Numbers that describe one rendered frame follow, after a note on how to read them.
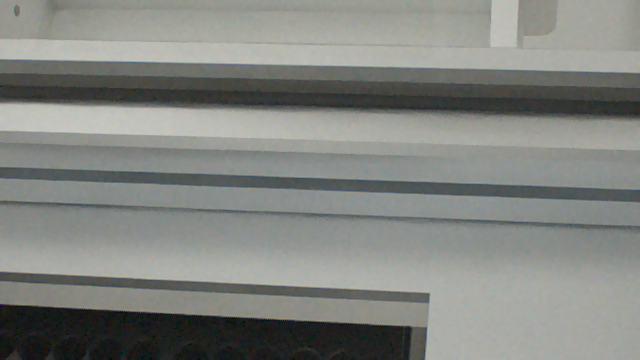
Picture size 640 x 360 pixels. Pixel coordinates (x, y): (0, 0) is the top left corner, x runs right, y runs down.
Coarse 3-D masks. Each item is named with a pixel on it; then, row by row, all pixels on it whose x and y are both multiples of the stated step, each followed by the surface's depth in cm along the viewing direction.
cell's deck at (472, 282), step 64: (0, 256) 45; (64, 256) 45; (128, 256) 44; (192, 256) 44; (256, 256) 44; (320, 256) 44; (384, 256) 43; (448, 256) 43; (512, 256) 43; (576, 256) 42; (320, 320) 45; (384, 320) 45; (448, 320) 42; (512, 320) 41; (576, 320) 41
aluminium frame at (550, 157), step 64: (0, 128) 42; (64, 128) 42; (128, 128) 42; (192, 128) 41; (256, 128) 41; (320, 128) 41; (384, 128) 41; (448, 128) 40; (512, 128) 40; (576, 128) 40; (0, 192) 45; (64, 192) 45; (128, 192) 44; (192, 192) 44; (256, 192) 43; (320, 192) 43; (384, 192) 42; (448, 192) 42; (512, 192) 42; (576, 192) 42
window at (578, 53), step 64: (0, 0) 39; (64, 0) 39; (128, 0) 38; (192, 0) 38; (256, 0) 38; (320, 0) 37; (384, 0) 37; (448, 0) 37; (512, 0) 36; (576, 0) 36; (0, 64) 42; (64, 64) 42; (128, 64) 41; (192, 64) 41; (256, 64) 40; (320, 64) 40; (384, 64) 40; (448, 64) 39; (512, 64) 39; (576, 64) 39
